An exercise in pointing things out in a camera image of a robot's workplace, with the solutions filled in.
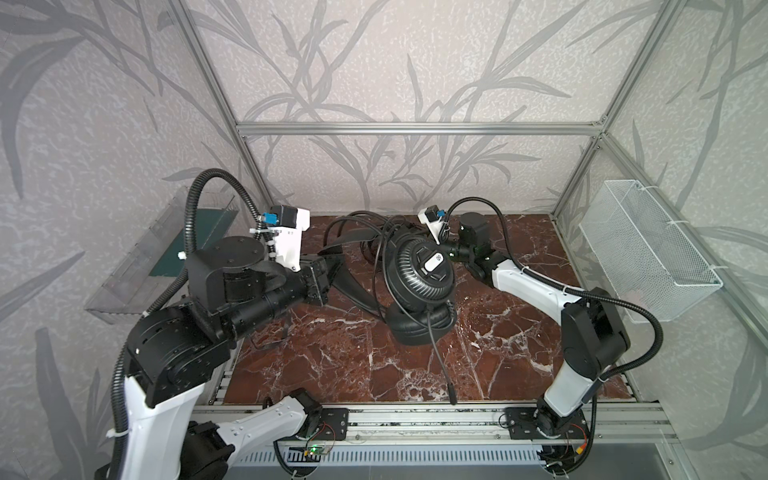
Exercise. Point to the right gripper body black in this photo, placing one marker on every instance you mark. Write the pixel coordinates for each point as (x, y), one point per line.
(452, 250)

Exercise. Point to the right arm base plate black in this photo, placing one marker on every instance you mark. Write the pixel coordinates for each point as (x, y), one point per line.
(522, 423)

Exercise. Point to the white wire mesh basket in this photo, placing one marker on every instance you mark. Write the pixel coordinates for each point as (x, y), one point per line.
(647, 258)

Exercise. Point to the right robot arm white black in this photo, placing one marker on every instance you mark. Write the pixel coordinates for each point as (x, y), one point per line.
(593, 335)

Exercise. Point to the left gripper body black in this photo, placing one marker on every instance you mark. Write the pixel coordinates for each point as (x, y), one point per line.
(322, 276)

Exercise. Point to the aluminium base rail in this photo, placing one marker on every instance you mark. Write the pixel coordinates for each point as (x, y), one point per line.
(479, 423)

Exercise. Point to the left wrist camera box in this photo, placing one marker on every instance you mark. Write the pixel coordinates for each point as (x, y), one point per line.
(282, 227)

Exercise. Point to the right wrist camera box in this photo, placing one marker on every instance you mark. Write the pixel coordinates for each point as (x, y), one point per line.
(435, 220)

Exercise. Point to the clear plastic wall bin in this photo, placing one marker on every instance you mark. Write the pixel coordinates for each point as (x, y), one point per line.
(129, 289)

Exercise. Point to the black headphones with cable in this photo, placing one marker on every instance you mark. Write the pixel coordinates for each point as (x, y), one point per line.
(412, 283)

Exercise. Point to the aluminium frame crossbar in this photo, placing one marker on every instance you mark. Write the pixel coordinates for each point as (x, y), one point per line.
(419, 128)

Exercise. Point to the green mat in bin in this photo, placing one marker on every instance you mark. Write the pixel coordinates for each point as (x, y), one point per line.
(211, 226)

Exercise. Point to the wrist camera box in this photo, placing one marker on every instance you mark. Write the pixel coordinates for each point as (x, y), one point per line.
(282, 227)
(435, 220)

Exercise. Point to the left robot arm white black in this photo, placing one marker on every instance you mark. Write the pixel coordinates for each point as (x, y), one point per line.
(224, 293)

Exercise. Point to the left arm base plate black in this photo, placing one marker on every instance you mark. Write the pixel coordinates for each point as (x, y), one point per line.
(327, 424)

